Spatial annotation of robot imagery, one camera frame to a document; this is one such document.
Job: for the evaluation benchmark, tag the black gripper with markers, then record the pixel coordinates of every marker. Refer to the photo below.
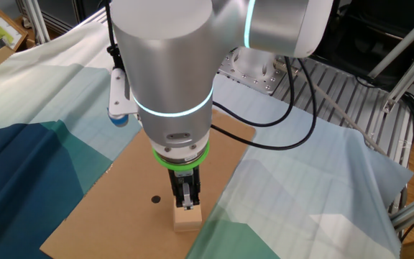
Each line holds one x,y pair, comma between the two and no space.
174,190

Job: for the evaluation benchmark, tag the light wooden cube block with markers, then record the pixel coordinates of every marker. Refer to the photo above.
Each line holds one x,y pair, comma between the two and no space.
187,221

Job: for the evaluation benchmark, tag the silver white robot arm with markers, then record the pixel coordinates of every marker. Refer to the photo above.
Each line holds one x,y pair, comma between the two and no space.
171,72

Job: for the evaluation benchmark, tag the brown cardboard sheet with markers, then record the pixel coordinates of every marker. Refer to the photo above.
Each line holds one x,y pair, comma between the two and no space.
120,201

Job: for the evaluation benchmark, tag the blue green white tablecloth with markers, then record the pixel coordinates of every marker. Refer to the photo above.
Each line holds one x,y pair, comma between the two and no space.
300,180

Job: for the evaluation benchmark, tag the black electronics box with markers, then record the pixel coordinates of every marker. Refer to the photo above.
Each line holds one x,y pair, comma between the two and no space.
365,32

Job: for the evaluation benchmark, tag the silver wrist camera blue cap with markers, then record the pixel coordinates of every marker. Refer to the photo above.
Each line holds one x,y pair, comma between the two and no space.
119,97

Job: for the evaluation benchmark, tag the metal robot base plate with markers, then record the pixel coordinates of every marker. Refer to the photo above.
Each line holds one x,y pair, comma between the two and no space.
264,84

